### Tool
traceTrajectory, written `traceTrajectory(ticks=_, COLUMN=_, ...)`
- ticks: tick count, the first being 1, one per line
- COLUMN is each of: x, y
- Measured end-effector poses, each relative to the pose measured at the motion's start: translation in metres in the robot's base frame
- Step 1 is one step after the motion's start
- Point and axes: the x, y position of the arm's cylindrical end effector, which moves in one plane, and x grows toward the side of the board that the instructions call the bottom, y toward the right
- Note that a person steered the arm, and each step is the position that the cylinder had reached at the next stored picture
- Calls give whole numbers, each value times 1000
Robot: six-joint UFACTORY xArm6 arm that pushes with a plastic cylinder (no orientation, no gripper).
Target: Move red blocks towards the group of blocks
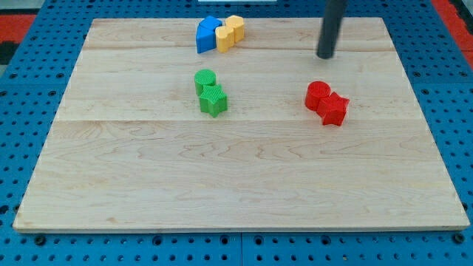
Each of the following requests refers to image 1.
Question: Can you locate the green star block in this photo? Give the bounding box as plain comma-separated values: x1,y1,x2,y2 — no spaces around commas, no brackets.
199,84,228,117

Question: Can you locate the green cylinder block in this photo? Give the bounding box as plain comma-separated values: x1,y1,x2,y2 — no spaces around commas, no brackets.
194,69,217,96

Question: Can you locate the wooden board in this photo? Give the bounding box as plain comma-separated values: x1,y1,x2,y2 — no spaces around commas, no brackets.
13,18,469,233

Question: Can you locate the red cylinder block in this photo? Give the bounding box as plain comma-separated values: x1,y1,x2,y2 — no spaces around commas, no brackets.
304,81,331,111

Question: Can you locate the yellow heart block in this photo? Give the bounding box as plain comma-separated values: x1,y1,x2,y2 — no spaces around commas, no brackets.
215,26,234,53

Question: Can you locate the red star block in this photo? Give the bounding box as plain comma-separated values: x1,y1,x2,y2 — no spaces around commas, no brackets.
316,92,350,126

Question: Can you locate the blue wedge block front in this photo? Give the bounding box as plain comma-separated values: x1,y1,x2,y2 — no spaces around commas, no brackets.
195,26,217,54

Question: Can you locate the yellow rounded block rear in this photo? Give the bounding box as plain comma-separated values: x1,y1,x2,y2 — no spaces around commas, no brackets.
225,15,245,43

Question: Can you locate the blue block rear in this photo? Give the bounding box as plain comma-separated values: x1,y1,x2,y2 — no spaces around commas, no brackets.
199,16,222,31

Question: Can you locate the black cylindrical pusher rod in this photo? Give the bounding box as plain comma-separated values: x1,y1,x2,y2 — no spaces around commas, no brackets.
316,0,348,59

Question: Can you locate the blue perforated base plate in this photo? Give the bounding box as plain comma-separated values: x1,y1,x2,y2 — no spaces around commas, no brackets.
1,0,472,265

